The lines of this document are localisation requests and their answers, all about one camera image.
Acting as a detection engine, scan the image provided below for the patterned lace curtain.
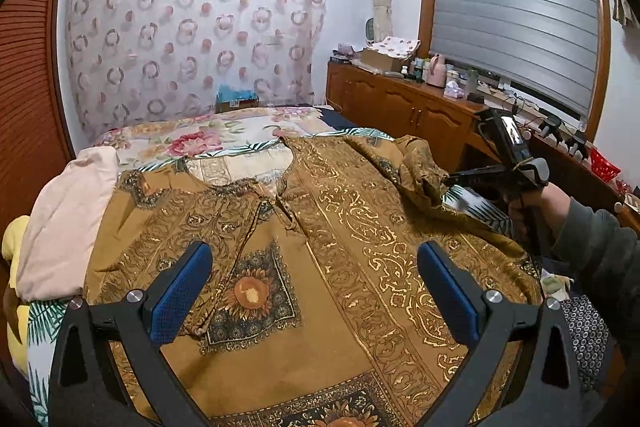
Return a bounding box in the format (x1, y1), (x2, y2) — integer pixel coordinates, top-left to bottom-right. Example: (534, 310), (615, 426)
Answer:
(64, 0), (329, 146)

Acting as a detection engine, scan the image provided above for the person's right hand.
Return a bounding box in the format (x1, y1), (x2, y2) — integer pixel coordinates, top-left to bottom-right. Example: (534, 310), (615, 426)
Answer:
(510, 181), (575, 254)

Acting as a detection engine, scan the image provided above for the floral palm-leaf bedsheet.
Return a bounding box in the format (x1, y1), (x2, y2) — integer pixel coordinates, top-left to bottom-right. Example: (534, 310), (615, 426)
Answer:
(27, 106), (518, 427)

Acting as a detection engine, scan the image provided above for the pink folded cloth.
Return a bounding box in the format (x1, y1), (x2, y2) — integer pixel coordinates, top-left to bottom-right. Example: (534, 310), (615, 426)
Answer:
(15, 147), (122, 304)

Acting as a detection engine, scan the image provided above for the floral cloth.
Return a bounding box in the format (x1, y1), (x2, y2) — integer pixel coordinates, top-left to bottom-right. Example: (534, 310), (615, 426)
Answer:
(373, 35), (421, 58)

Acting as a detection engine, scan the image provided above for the navy blue mattress cover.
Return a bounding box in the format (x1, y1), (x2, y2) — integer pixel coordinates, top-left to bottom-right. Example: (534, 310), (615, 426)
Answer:
(314, 106), (358, 131)

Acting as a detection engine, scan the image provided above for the grey window blind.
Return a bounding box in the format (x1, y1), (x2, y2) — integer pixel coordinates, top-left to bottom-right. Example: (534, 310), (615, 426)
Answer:
(429, 0), (602, 118)

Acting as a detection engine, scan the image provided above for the brown gold-patterned shirt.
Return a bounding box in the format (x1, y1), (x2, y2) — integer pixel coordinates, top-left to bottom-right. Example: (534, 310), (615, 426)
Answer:
(82, 134), (543, 427)

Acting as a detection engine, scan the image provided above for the wooden louvered wardrobe door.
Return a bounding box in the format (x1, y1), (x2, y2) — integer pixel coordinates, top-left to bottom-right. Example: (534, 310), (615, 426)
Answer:
(0, 0), (77, 230)

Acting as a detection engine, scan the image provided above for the person's right forearm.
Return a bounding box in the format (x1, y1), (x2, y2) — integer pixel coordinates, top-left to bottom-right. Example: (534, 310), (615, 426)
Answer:
(549, 196), (640, 305)

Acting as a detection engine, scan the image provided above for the yellow plush pillow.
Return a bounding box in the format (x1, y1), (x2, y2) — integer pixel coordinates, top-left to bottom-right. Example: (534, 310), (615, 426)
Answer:
(0, 214), (35, 379)

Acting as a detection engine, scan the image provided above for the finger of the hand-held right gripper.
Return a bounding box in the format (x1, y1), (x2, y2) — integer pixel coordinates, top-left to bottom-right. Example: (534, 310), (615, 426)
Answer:
(442, 168), (508, 188)

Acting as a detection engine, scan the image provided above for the cardboard box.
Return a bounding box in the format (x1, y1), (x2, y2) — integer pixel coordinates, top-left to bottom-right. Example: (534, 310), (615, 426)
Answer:
(360, 47), (417, 74)

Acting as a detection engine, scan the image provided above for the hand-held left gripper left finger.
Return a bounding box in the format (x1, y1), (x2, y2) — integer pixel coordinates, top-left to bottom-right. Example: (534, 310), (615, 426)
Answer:
(48, 241), (213, 427)

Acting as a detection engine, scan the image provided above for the red basket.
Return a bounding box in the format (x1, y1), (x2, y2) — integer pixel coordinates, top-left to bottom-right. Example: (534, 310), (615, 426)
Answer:
(589, 148), (622, 183)

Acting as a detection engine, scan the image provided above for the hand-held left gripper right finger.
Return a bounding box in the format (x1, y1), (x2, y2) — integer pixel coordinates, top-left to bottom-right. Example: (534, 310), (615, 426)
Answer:
(416, 241), (594, 427)

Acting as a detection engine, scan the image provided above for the blue box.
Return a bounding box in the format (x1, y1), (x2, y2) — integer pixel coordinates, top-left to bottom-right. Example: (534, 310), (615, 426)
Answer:
(215, 83), (261, 113)

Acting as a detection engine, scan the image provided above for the wooden window frame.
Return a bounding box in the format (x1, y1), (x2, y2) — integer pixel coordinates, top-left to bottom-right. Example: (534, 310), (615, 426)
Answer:
(419, 0), (614, 144)

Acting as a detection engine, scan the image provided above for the black clamp device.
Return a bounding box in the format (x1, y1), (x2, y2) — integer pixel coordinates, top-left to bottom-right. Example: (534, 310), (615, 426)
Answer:
(538, 115), (564, 138)
(567, 130), (592, 158)

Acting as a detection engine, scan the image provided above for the dark dotted cloth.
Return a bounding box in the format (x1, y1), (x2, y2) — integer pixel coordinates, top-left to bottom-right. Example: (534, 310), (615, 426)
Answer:
(559, 293), (615, 394)

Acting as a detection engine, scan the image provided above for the wooden cabinet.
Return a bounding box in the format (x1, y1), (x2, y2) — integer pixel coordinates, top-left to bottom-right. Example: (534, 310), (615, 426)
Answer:
(326, 58), (640, 253)

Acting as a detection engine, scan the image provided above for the pink kettle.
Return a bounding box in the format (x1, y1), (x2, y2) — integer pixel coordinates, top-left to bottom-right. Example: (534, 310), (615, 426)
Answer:
(425, 54), (448, 88)

